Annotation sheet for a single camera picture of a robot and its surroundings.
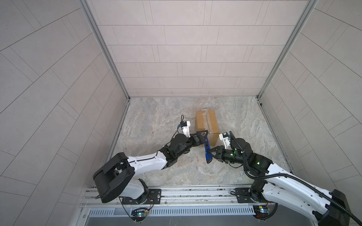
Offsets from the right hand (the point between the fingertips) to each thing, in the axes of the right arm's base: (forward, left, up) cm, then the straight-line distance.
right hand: (206, 156), depth 69 cm
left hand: (+11, -2, +3) cm, 11 cm away
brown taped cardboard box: (+22, -3, 0) cm, 22 cm away
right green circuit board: (-23, -25, -17) cm, 38 cm away
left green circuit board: (-21, +34, -13) cm, 42 cm away
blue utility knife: (0, -1, 0) cm, 1 cm away
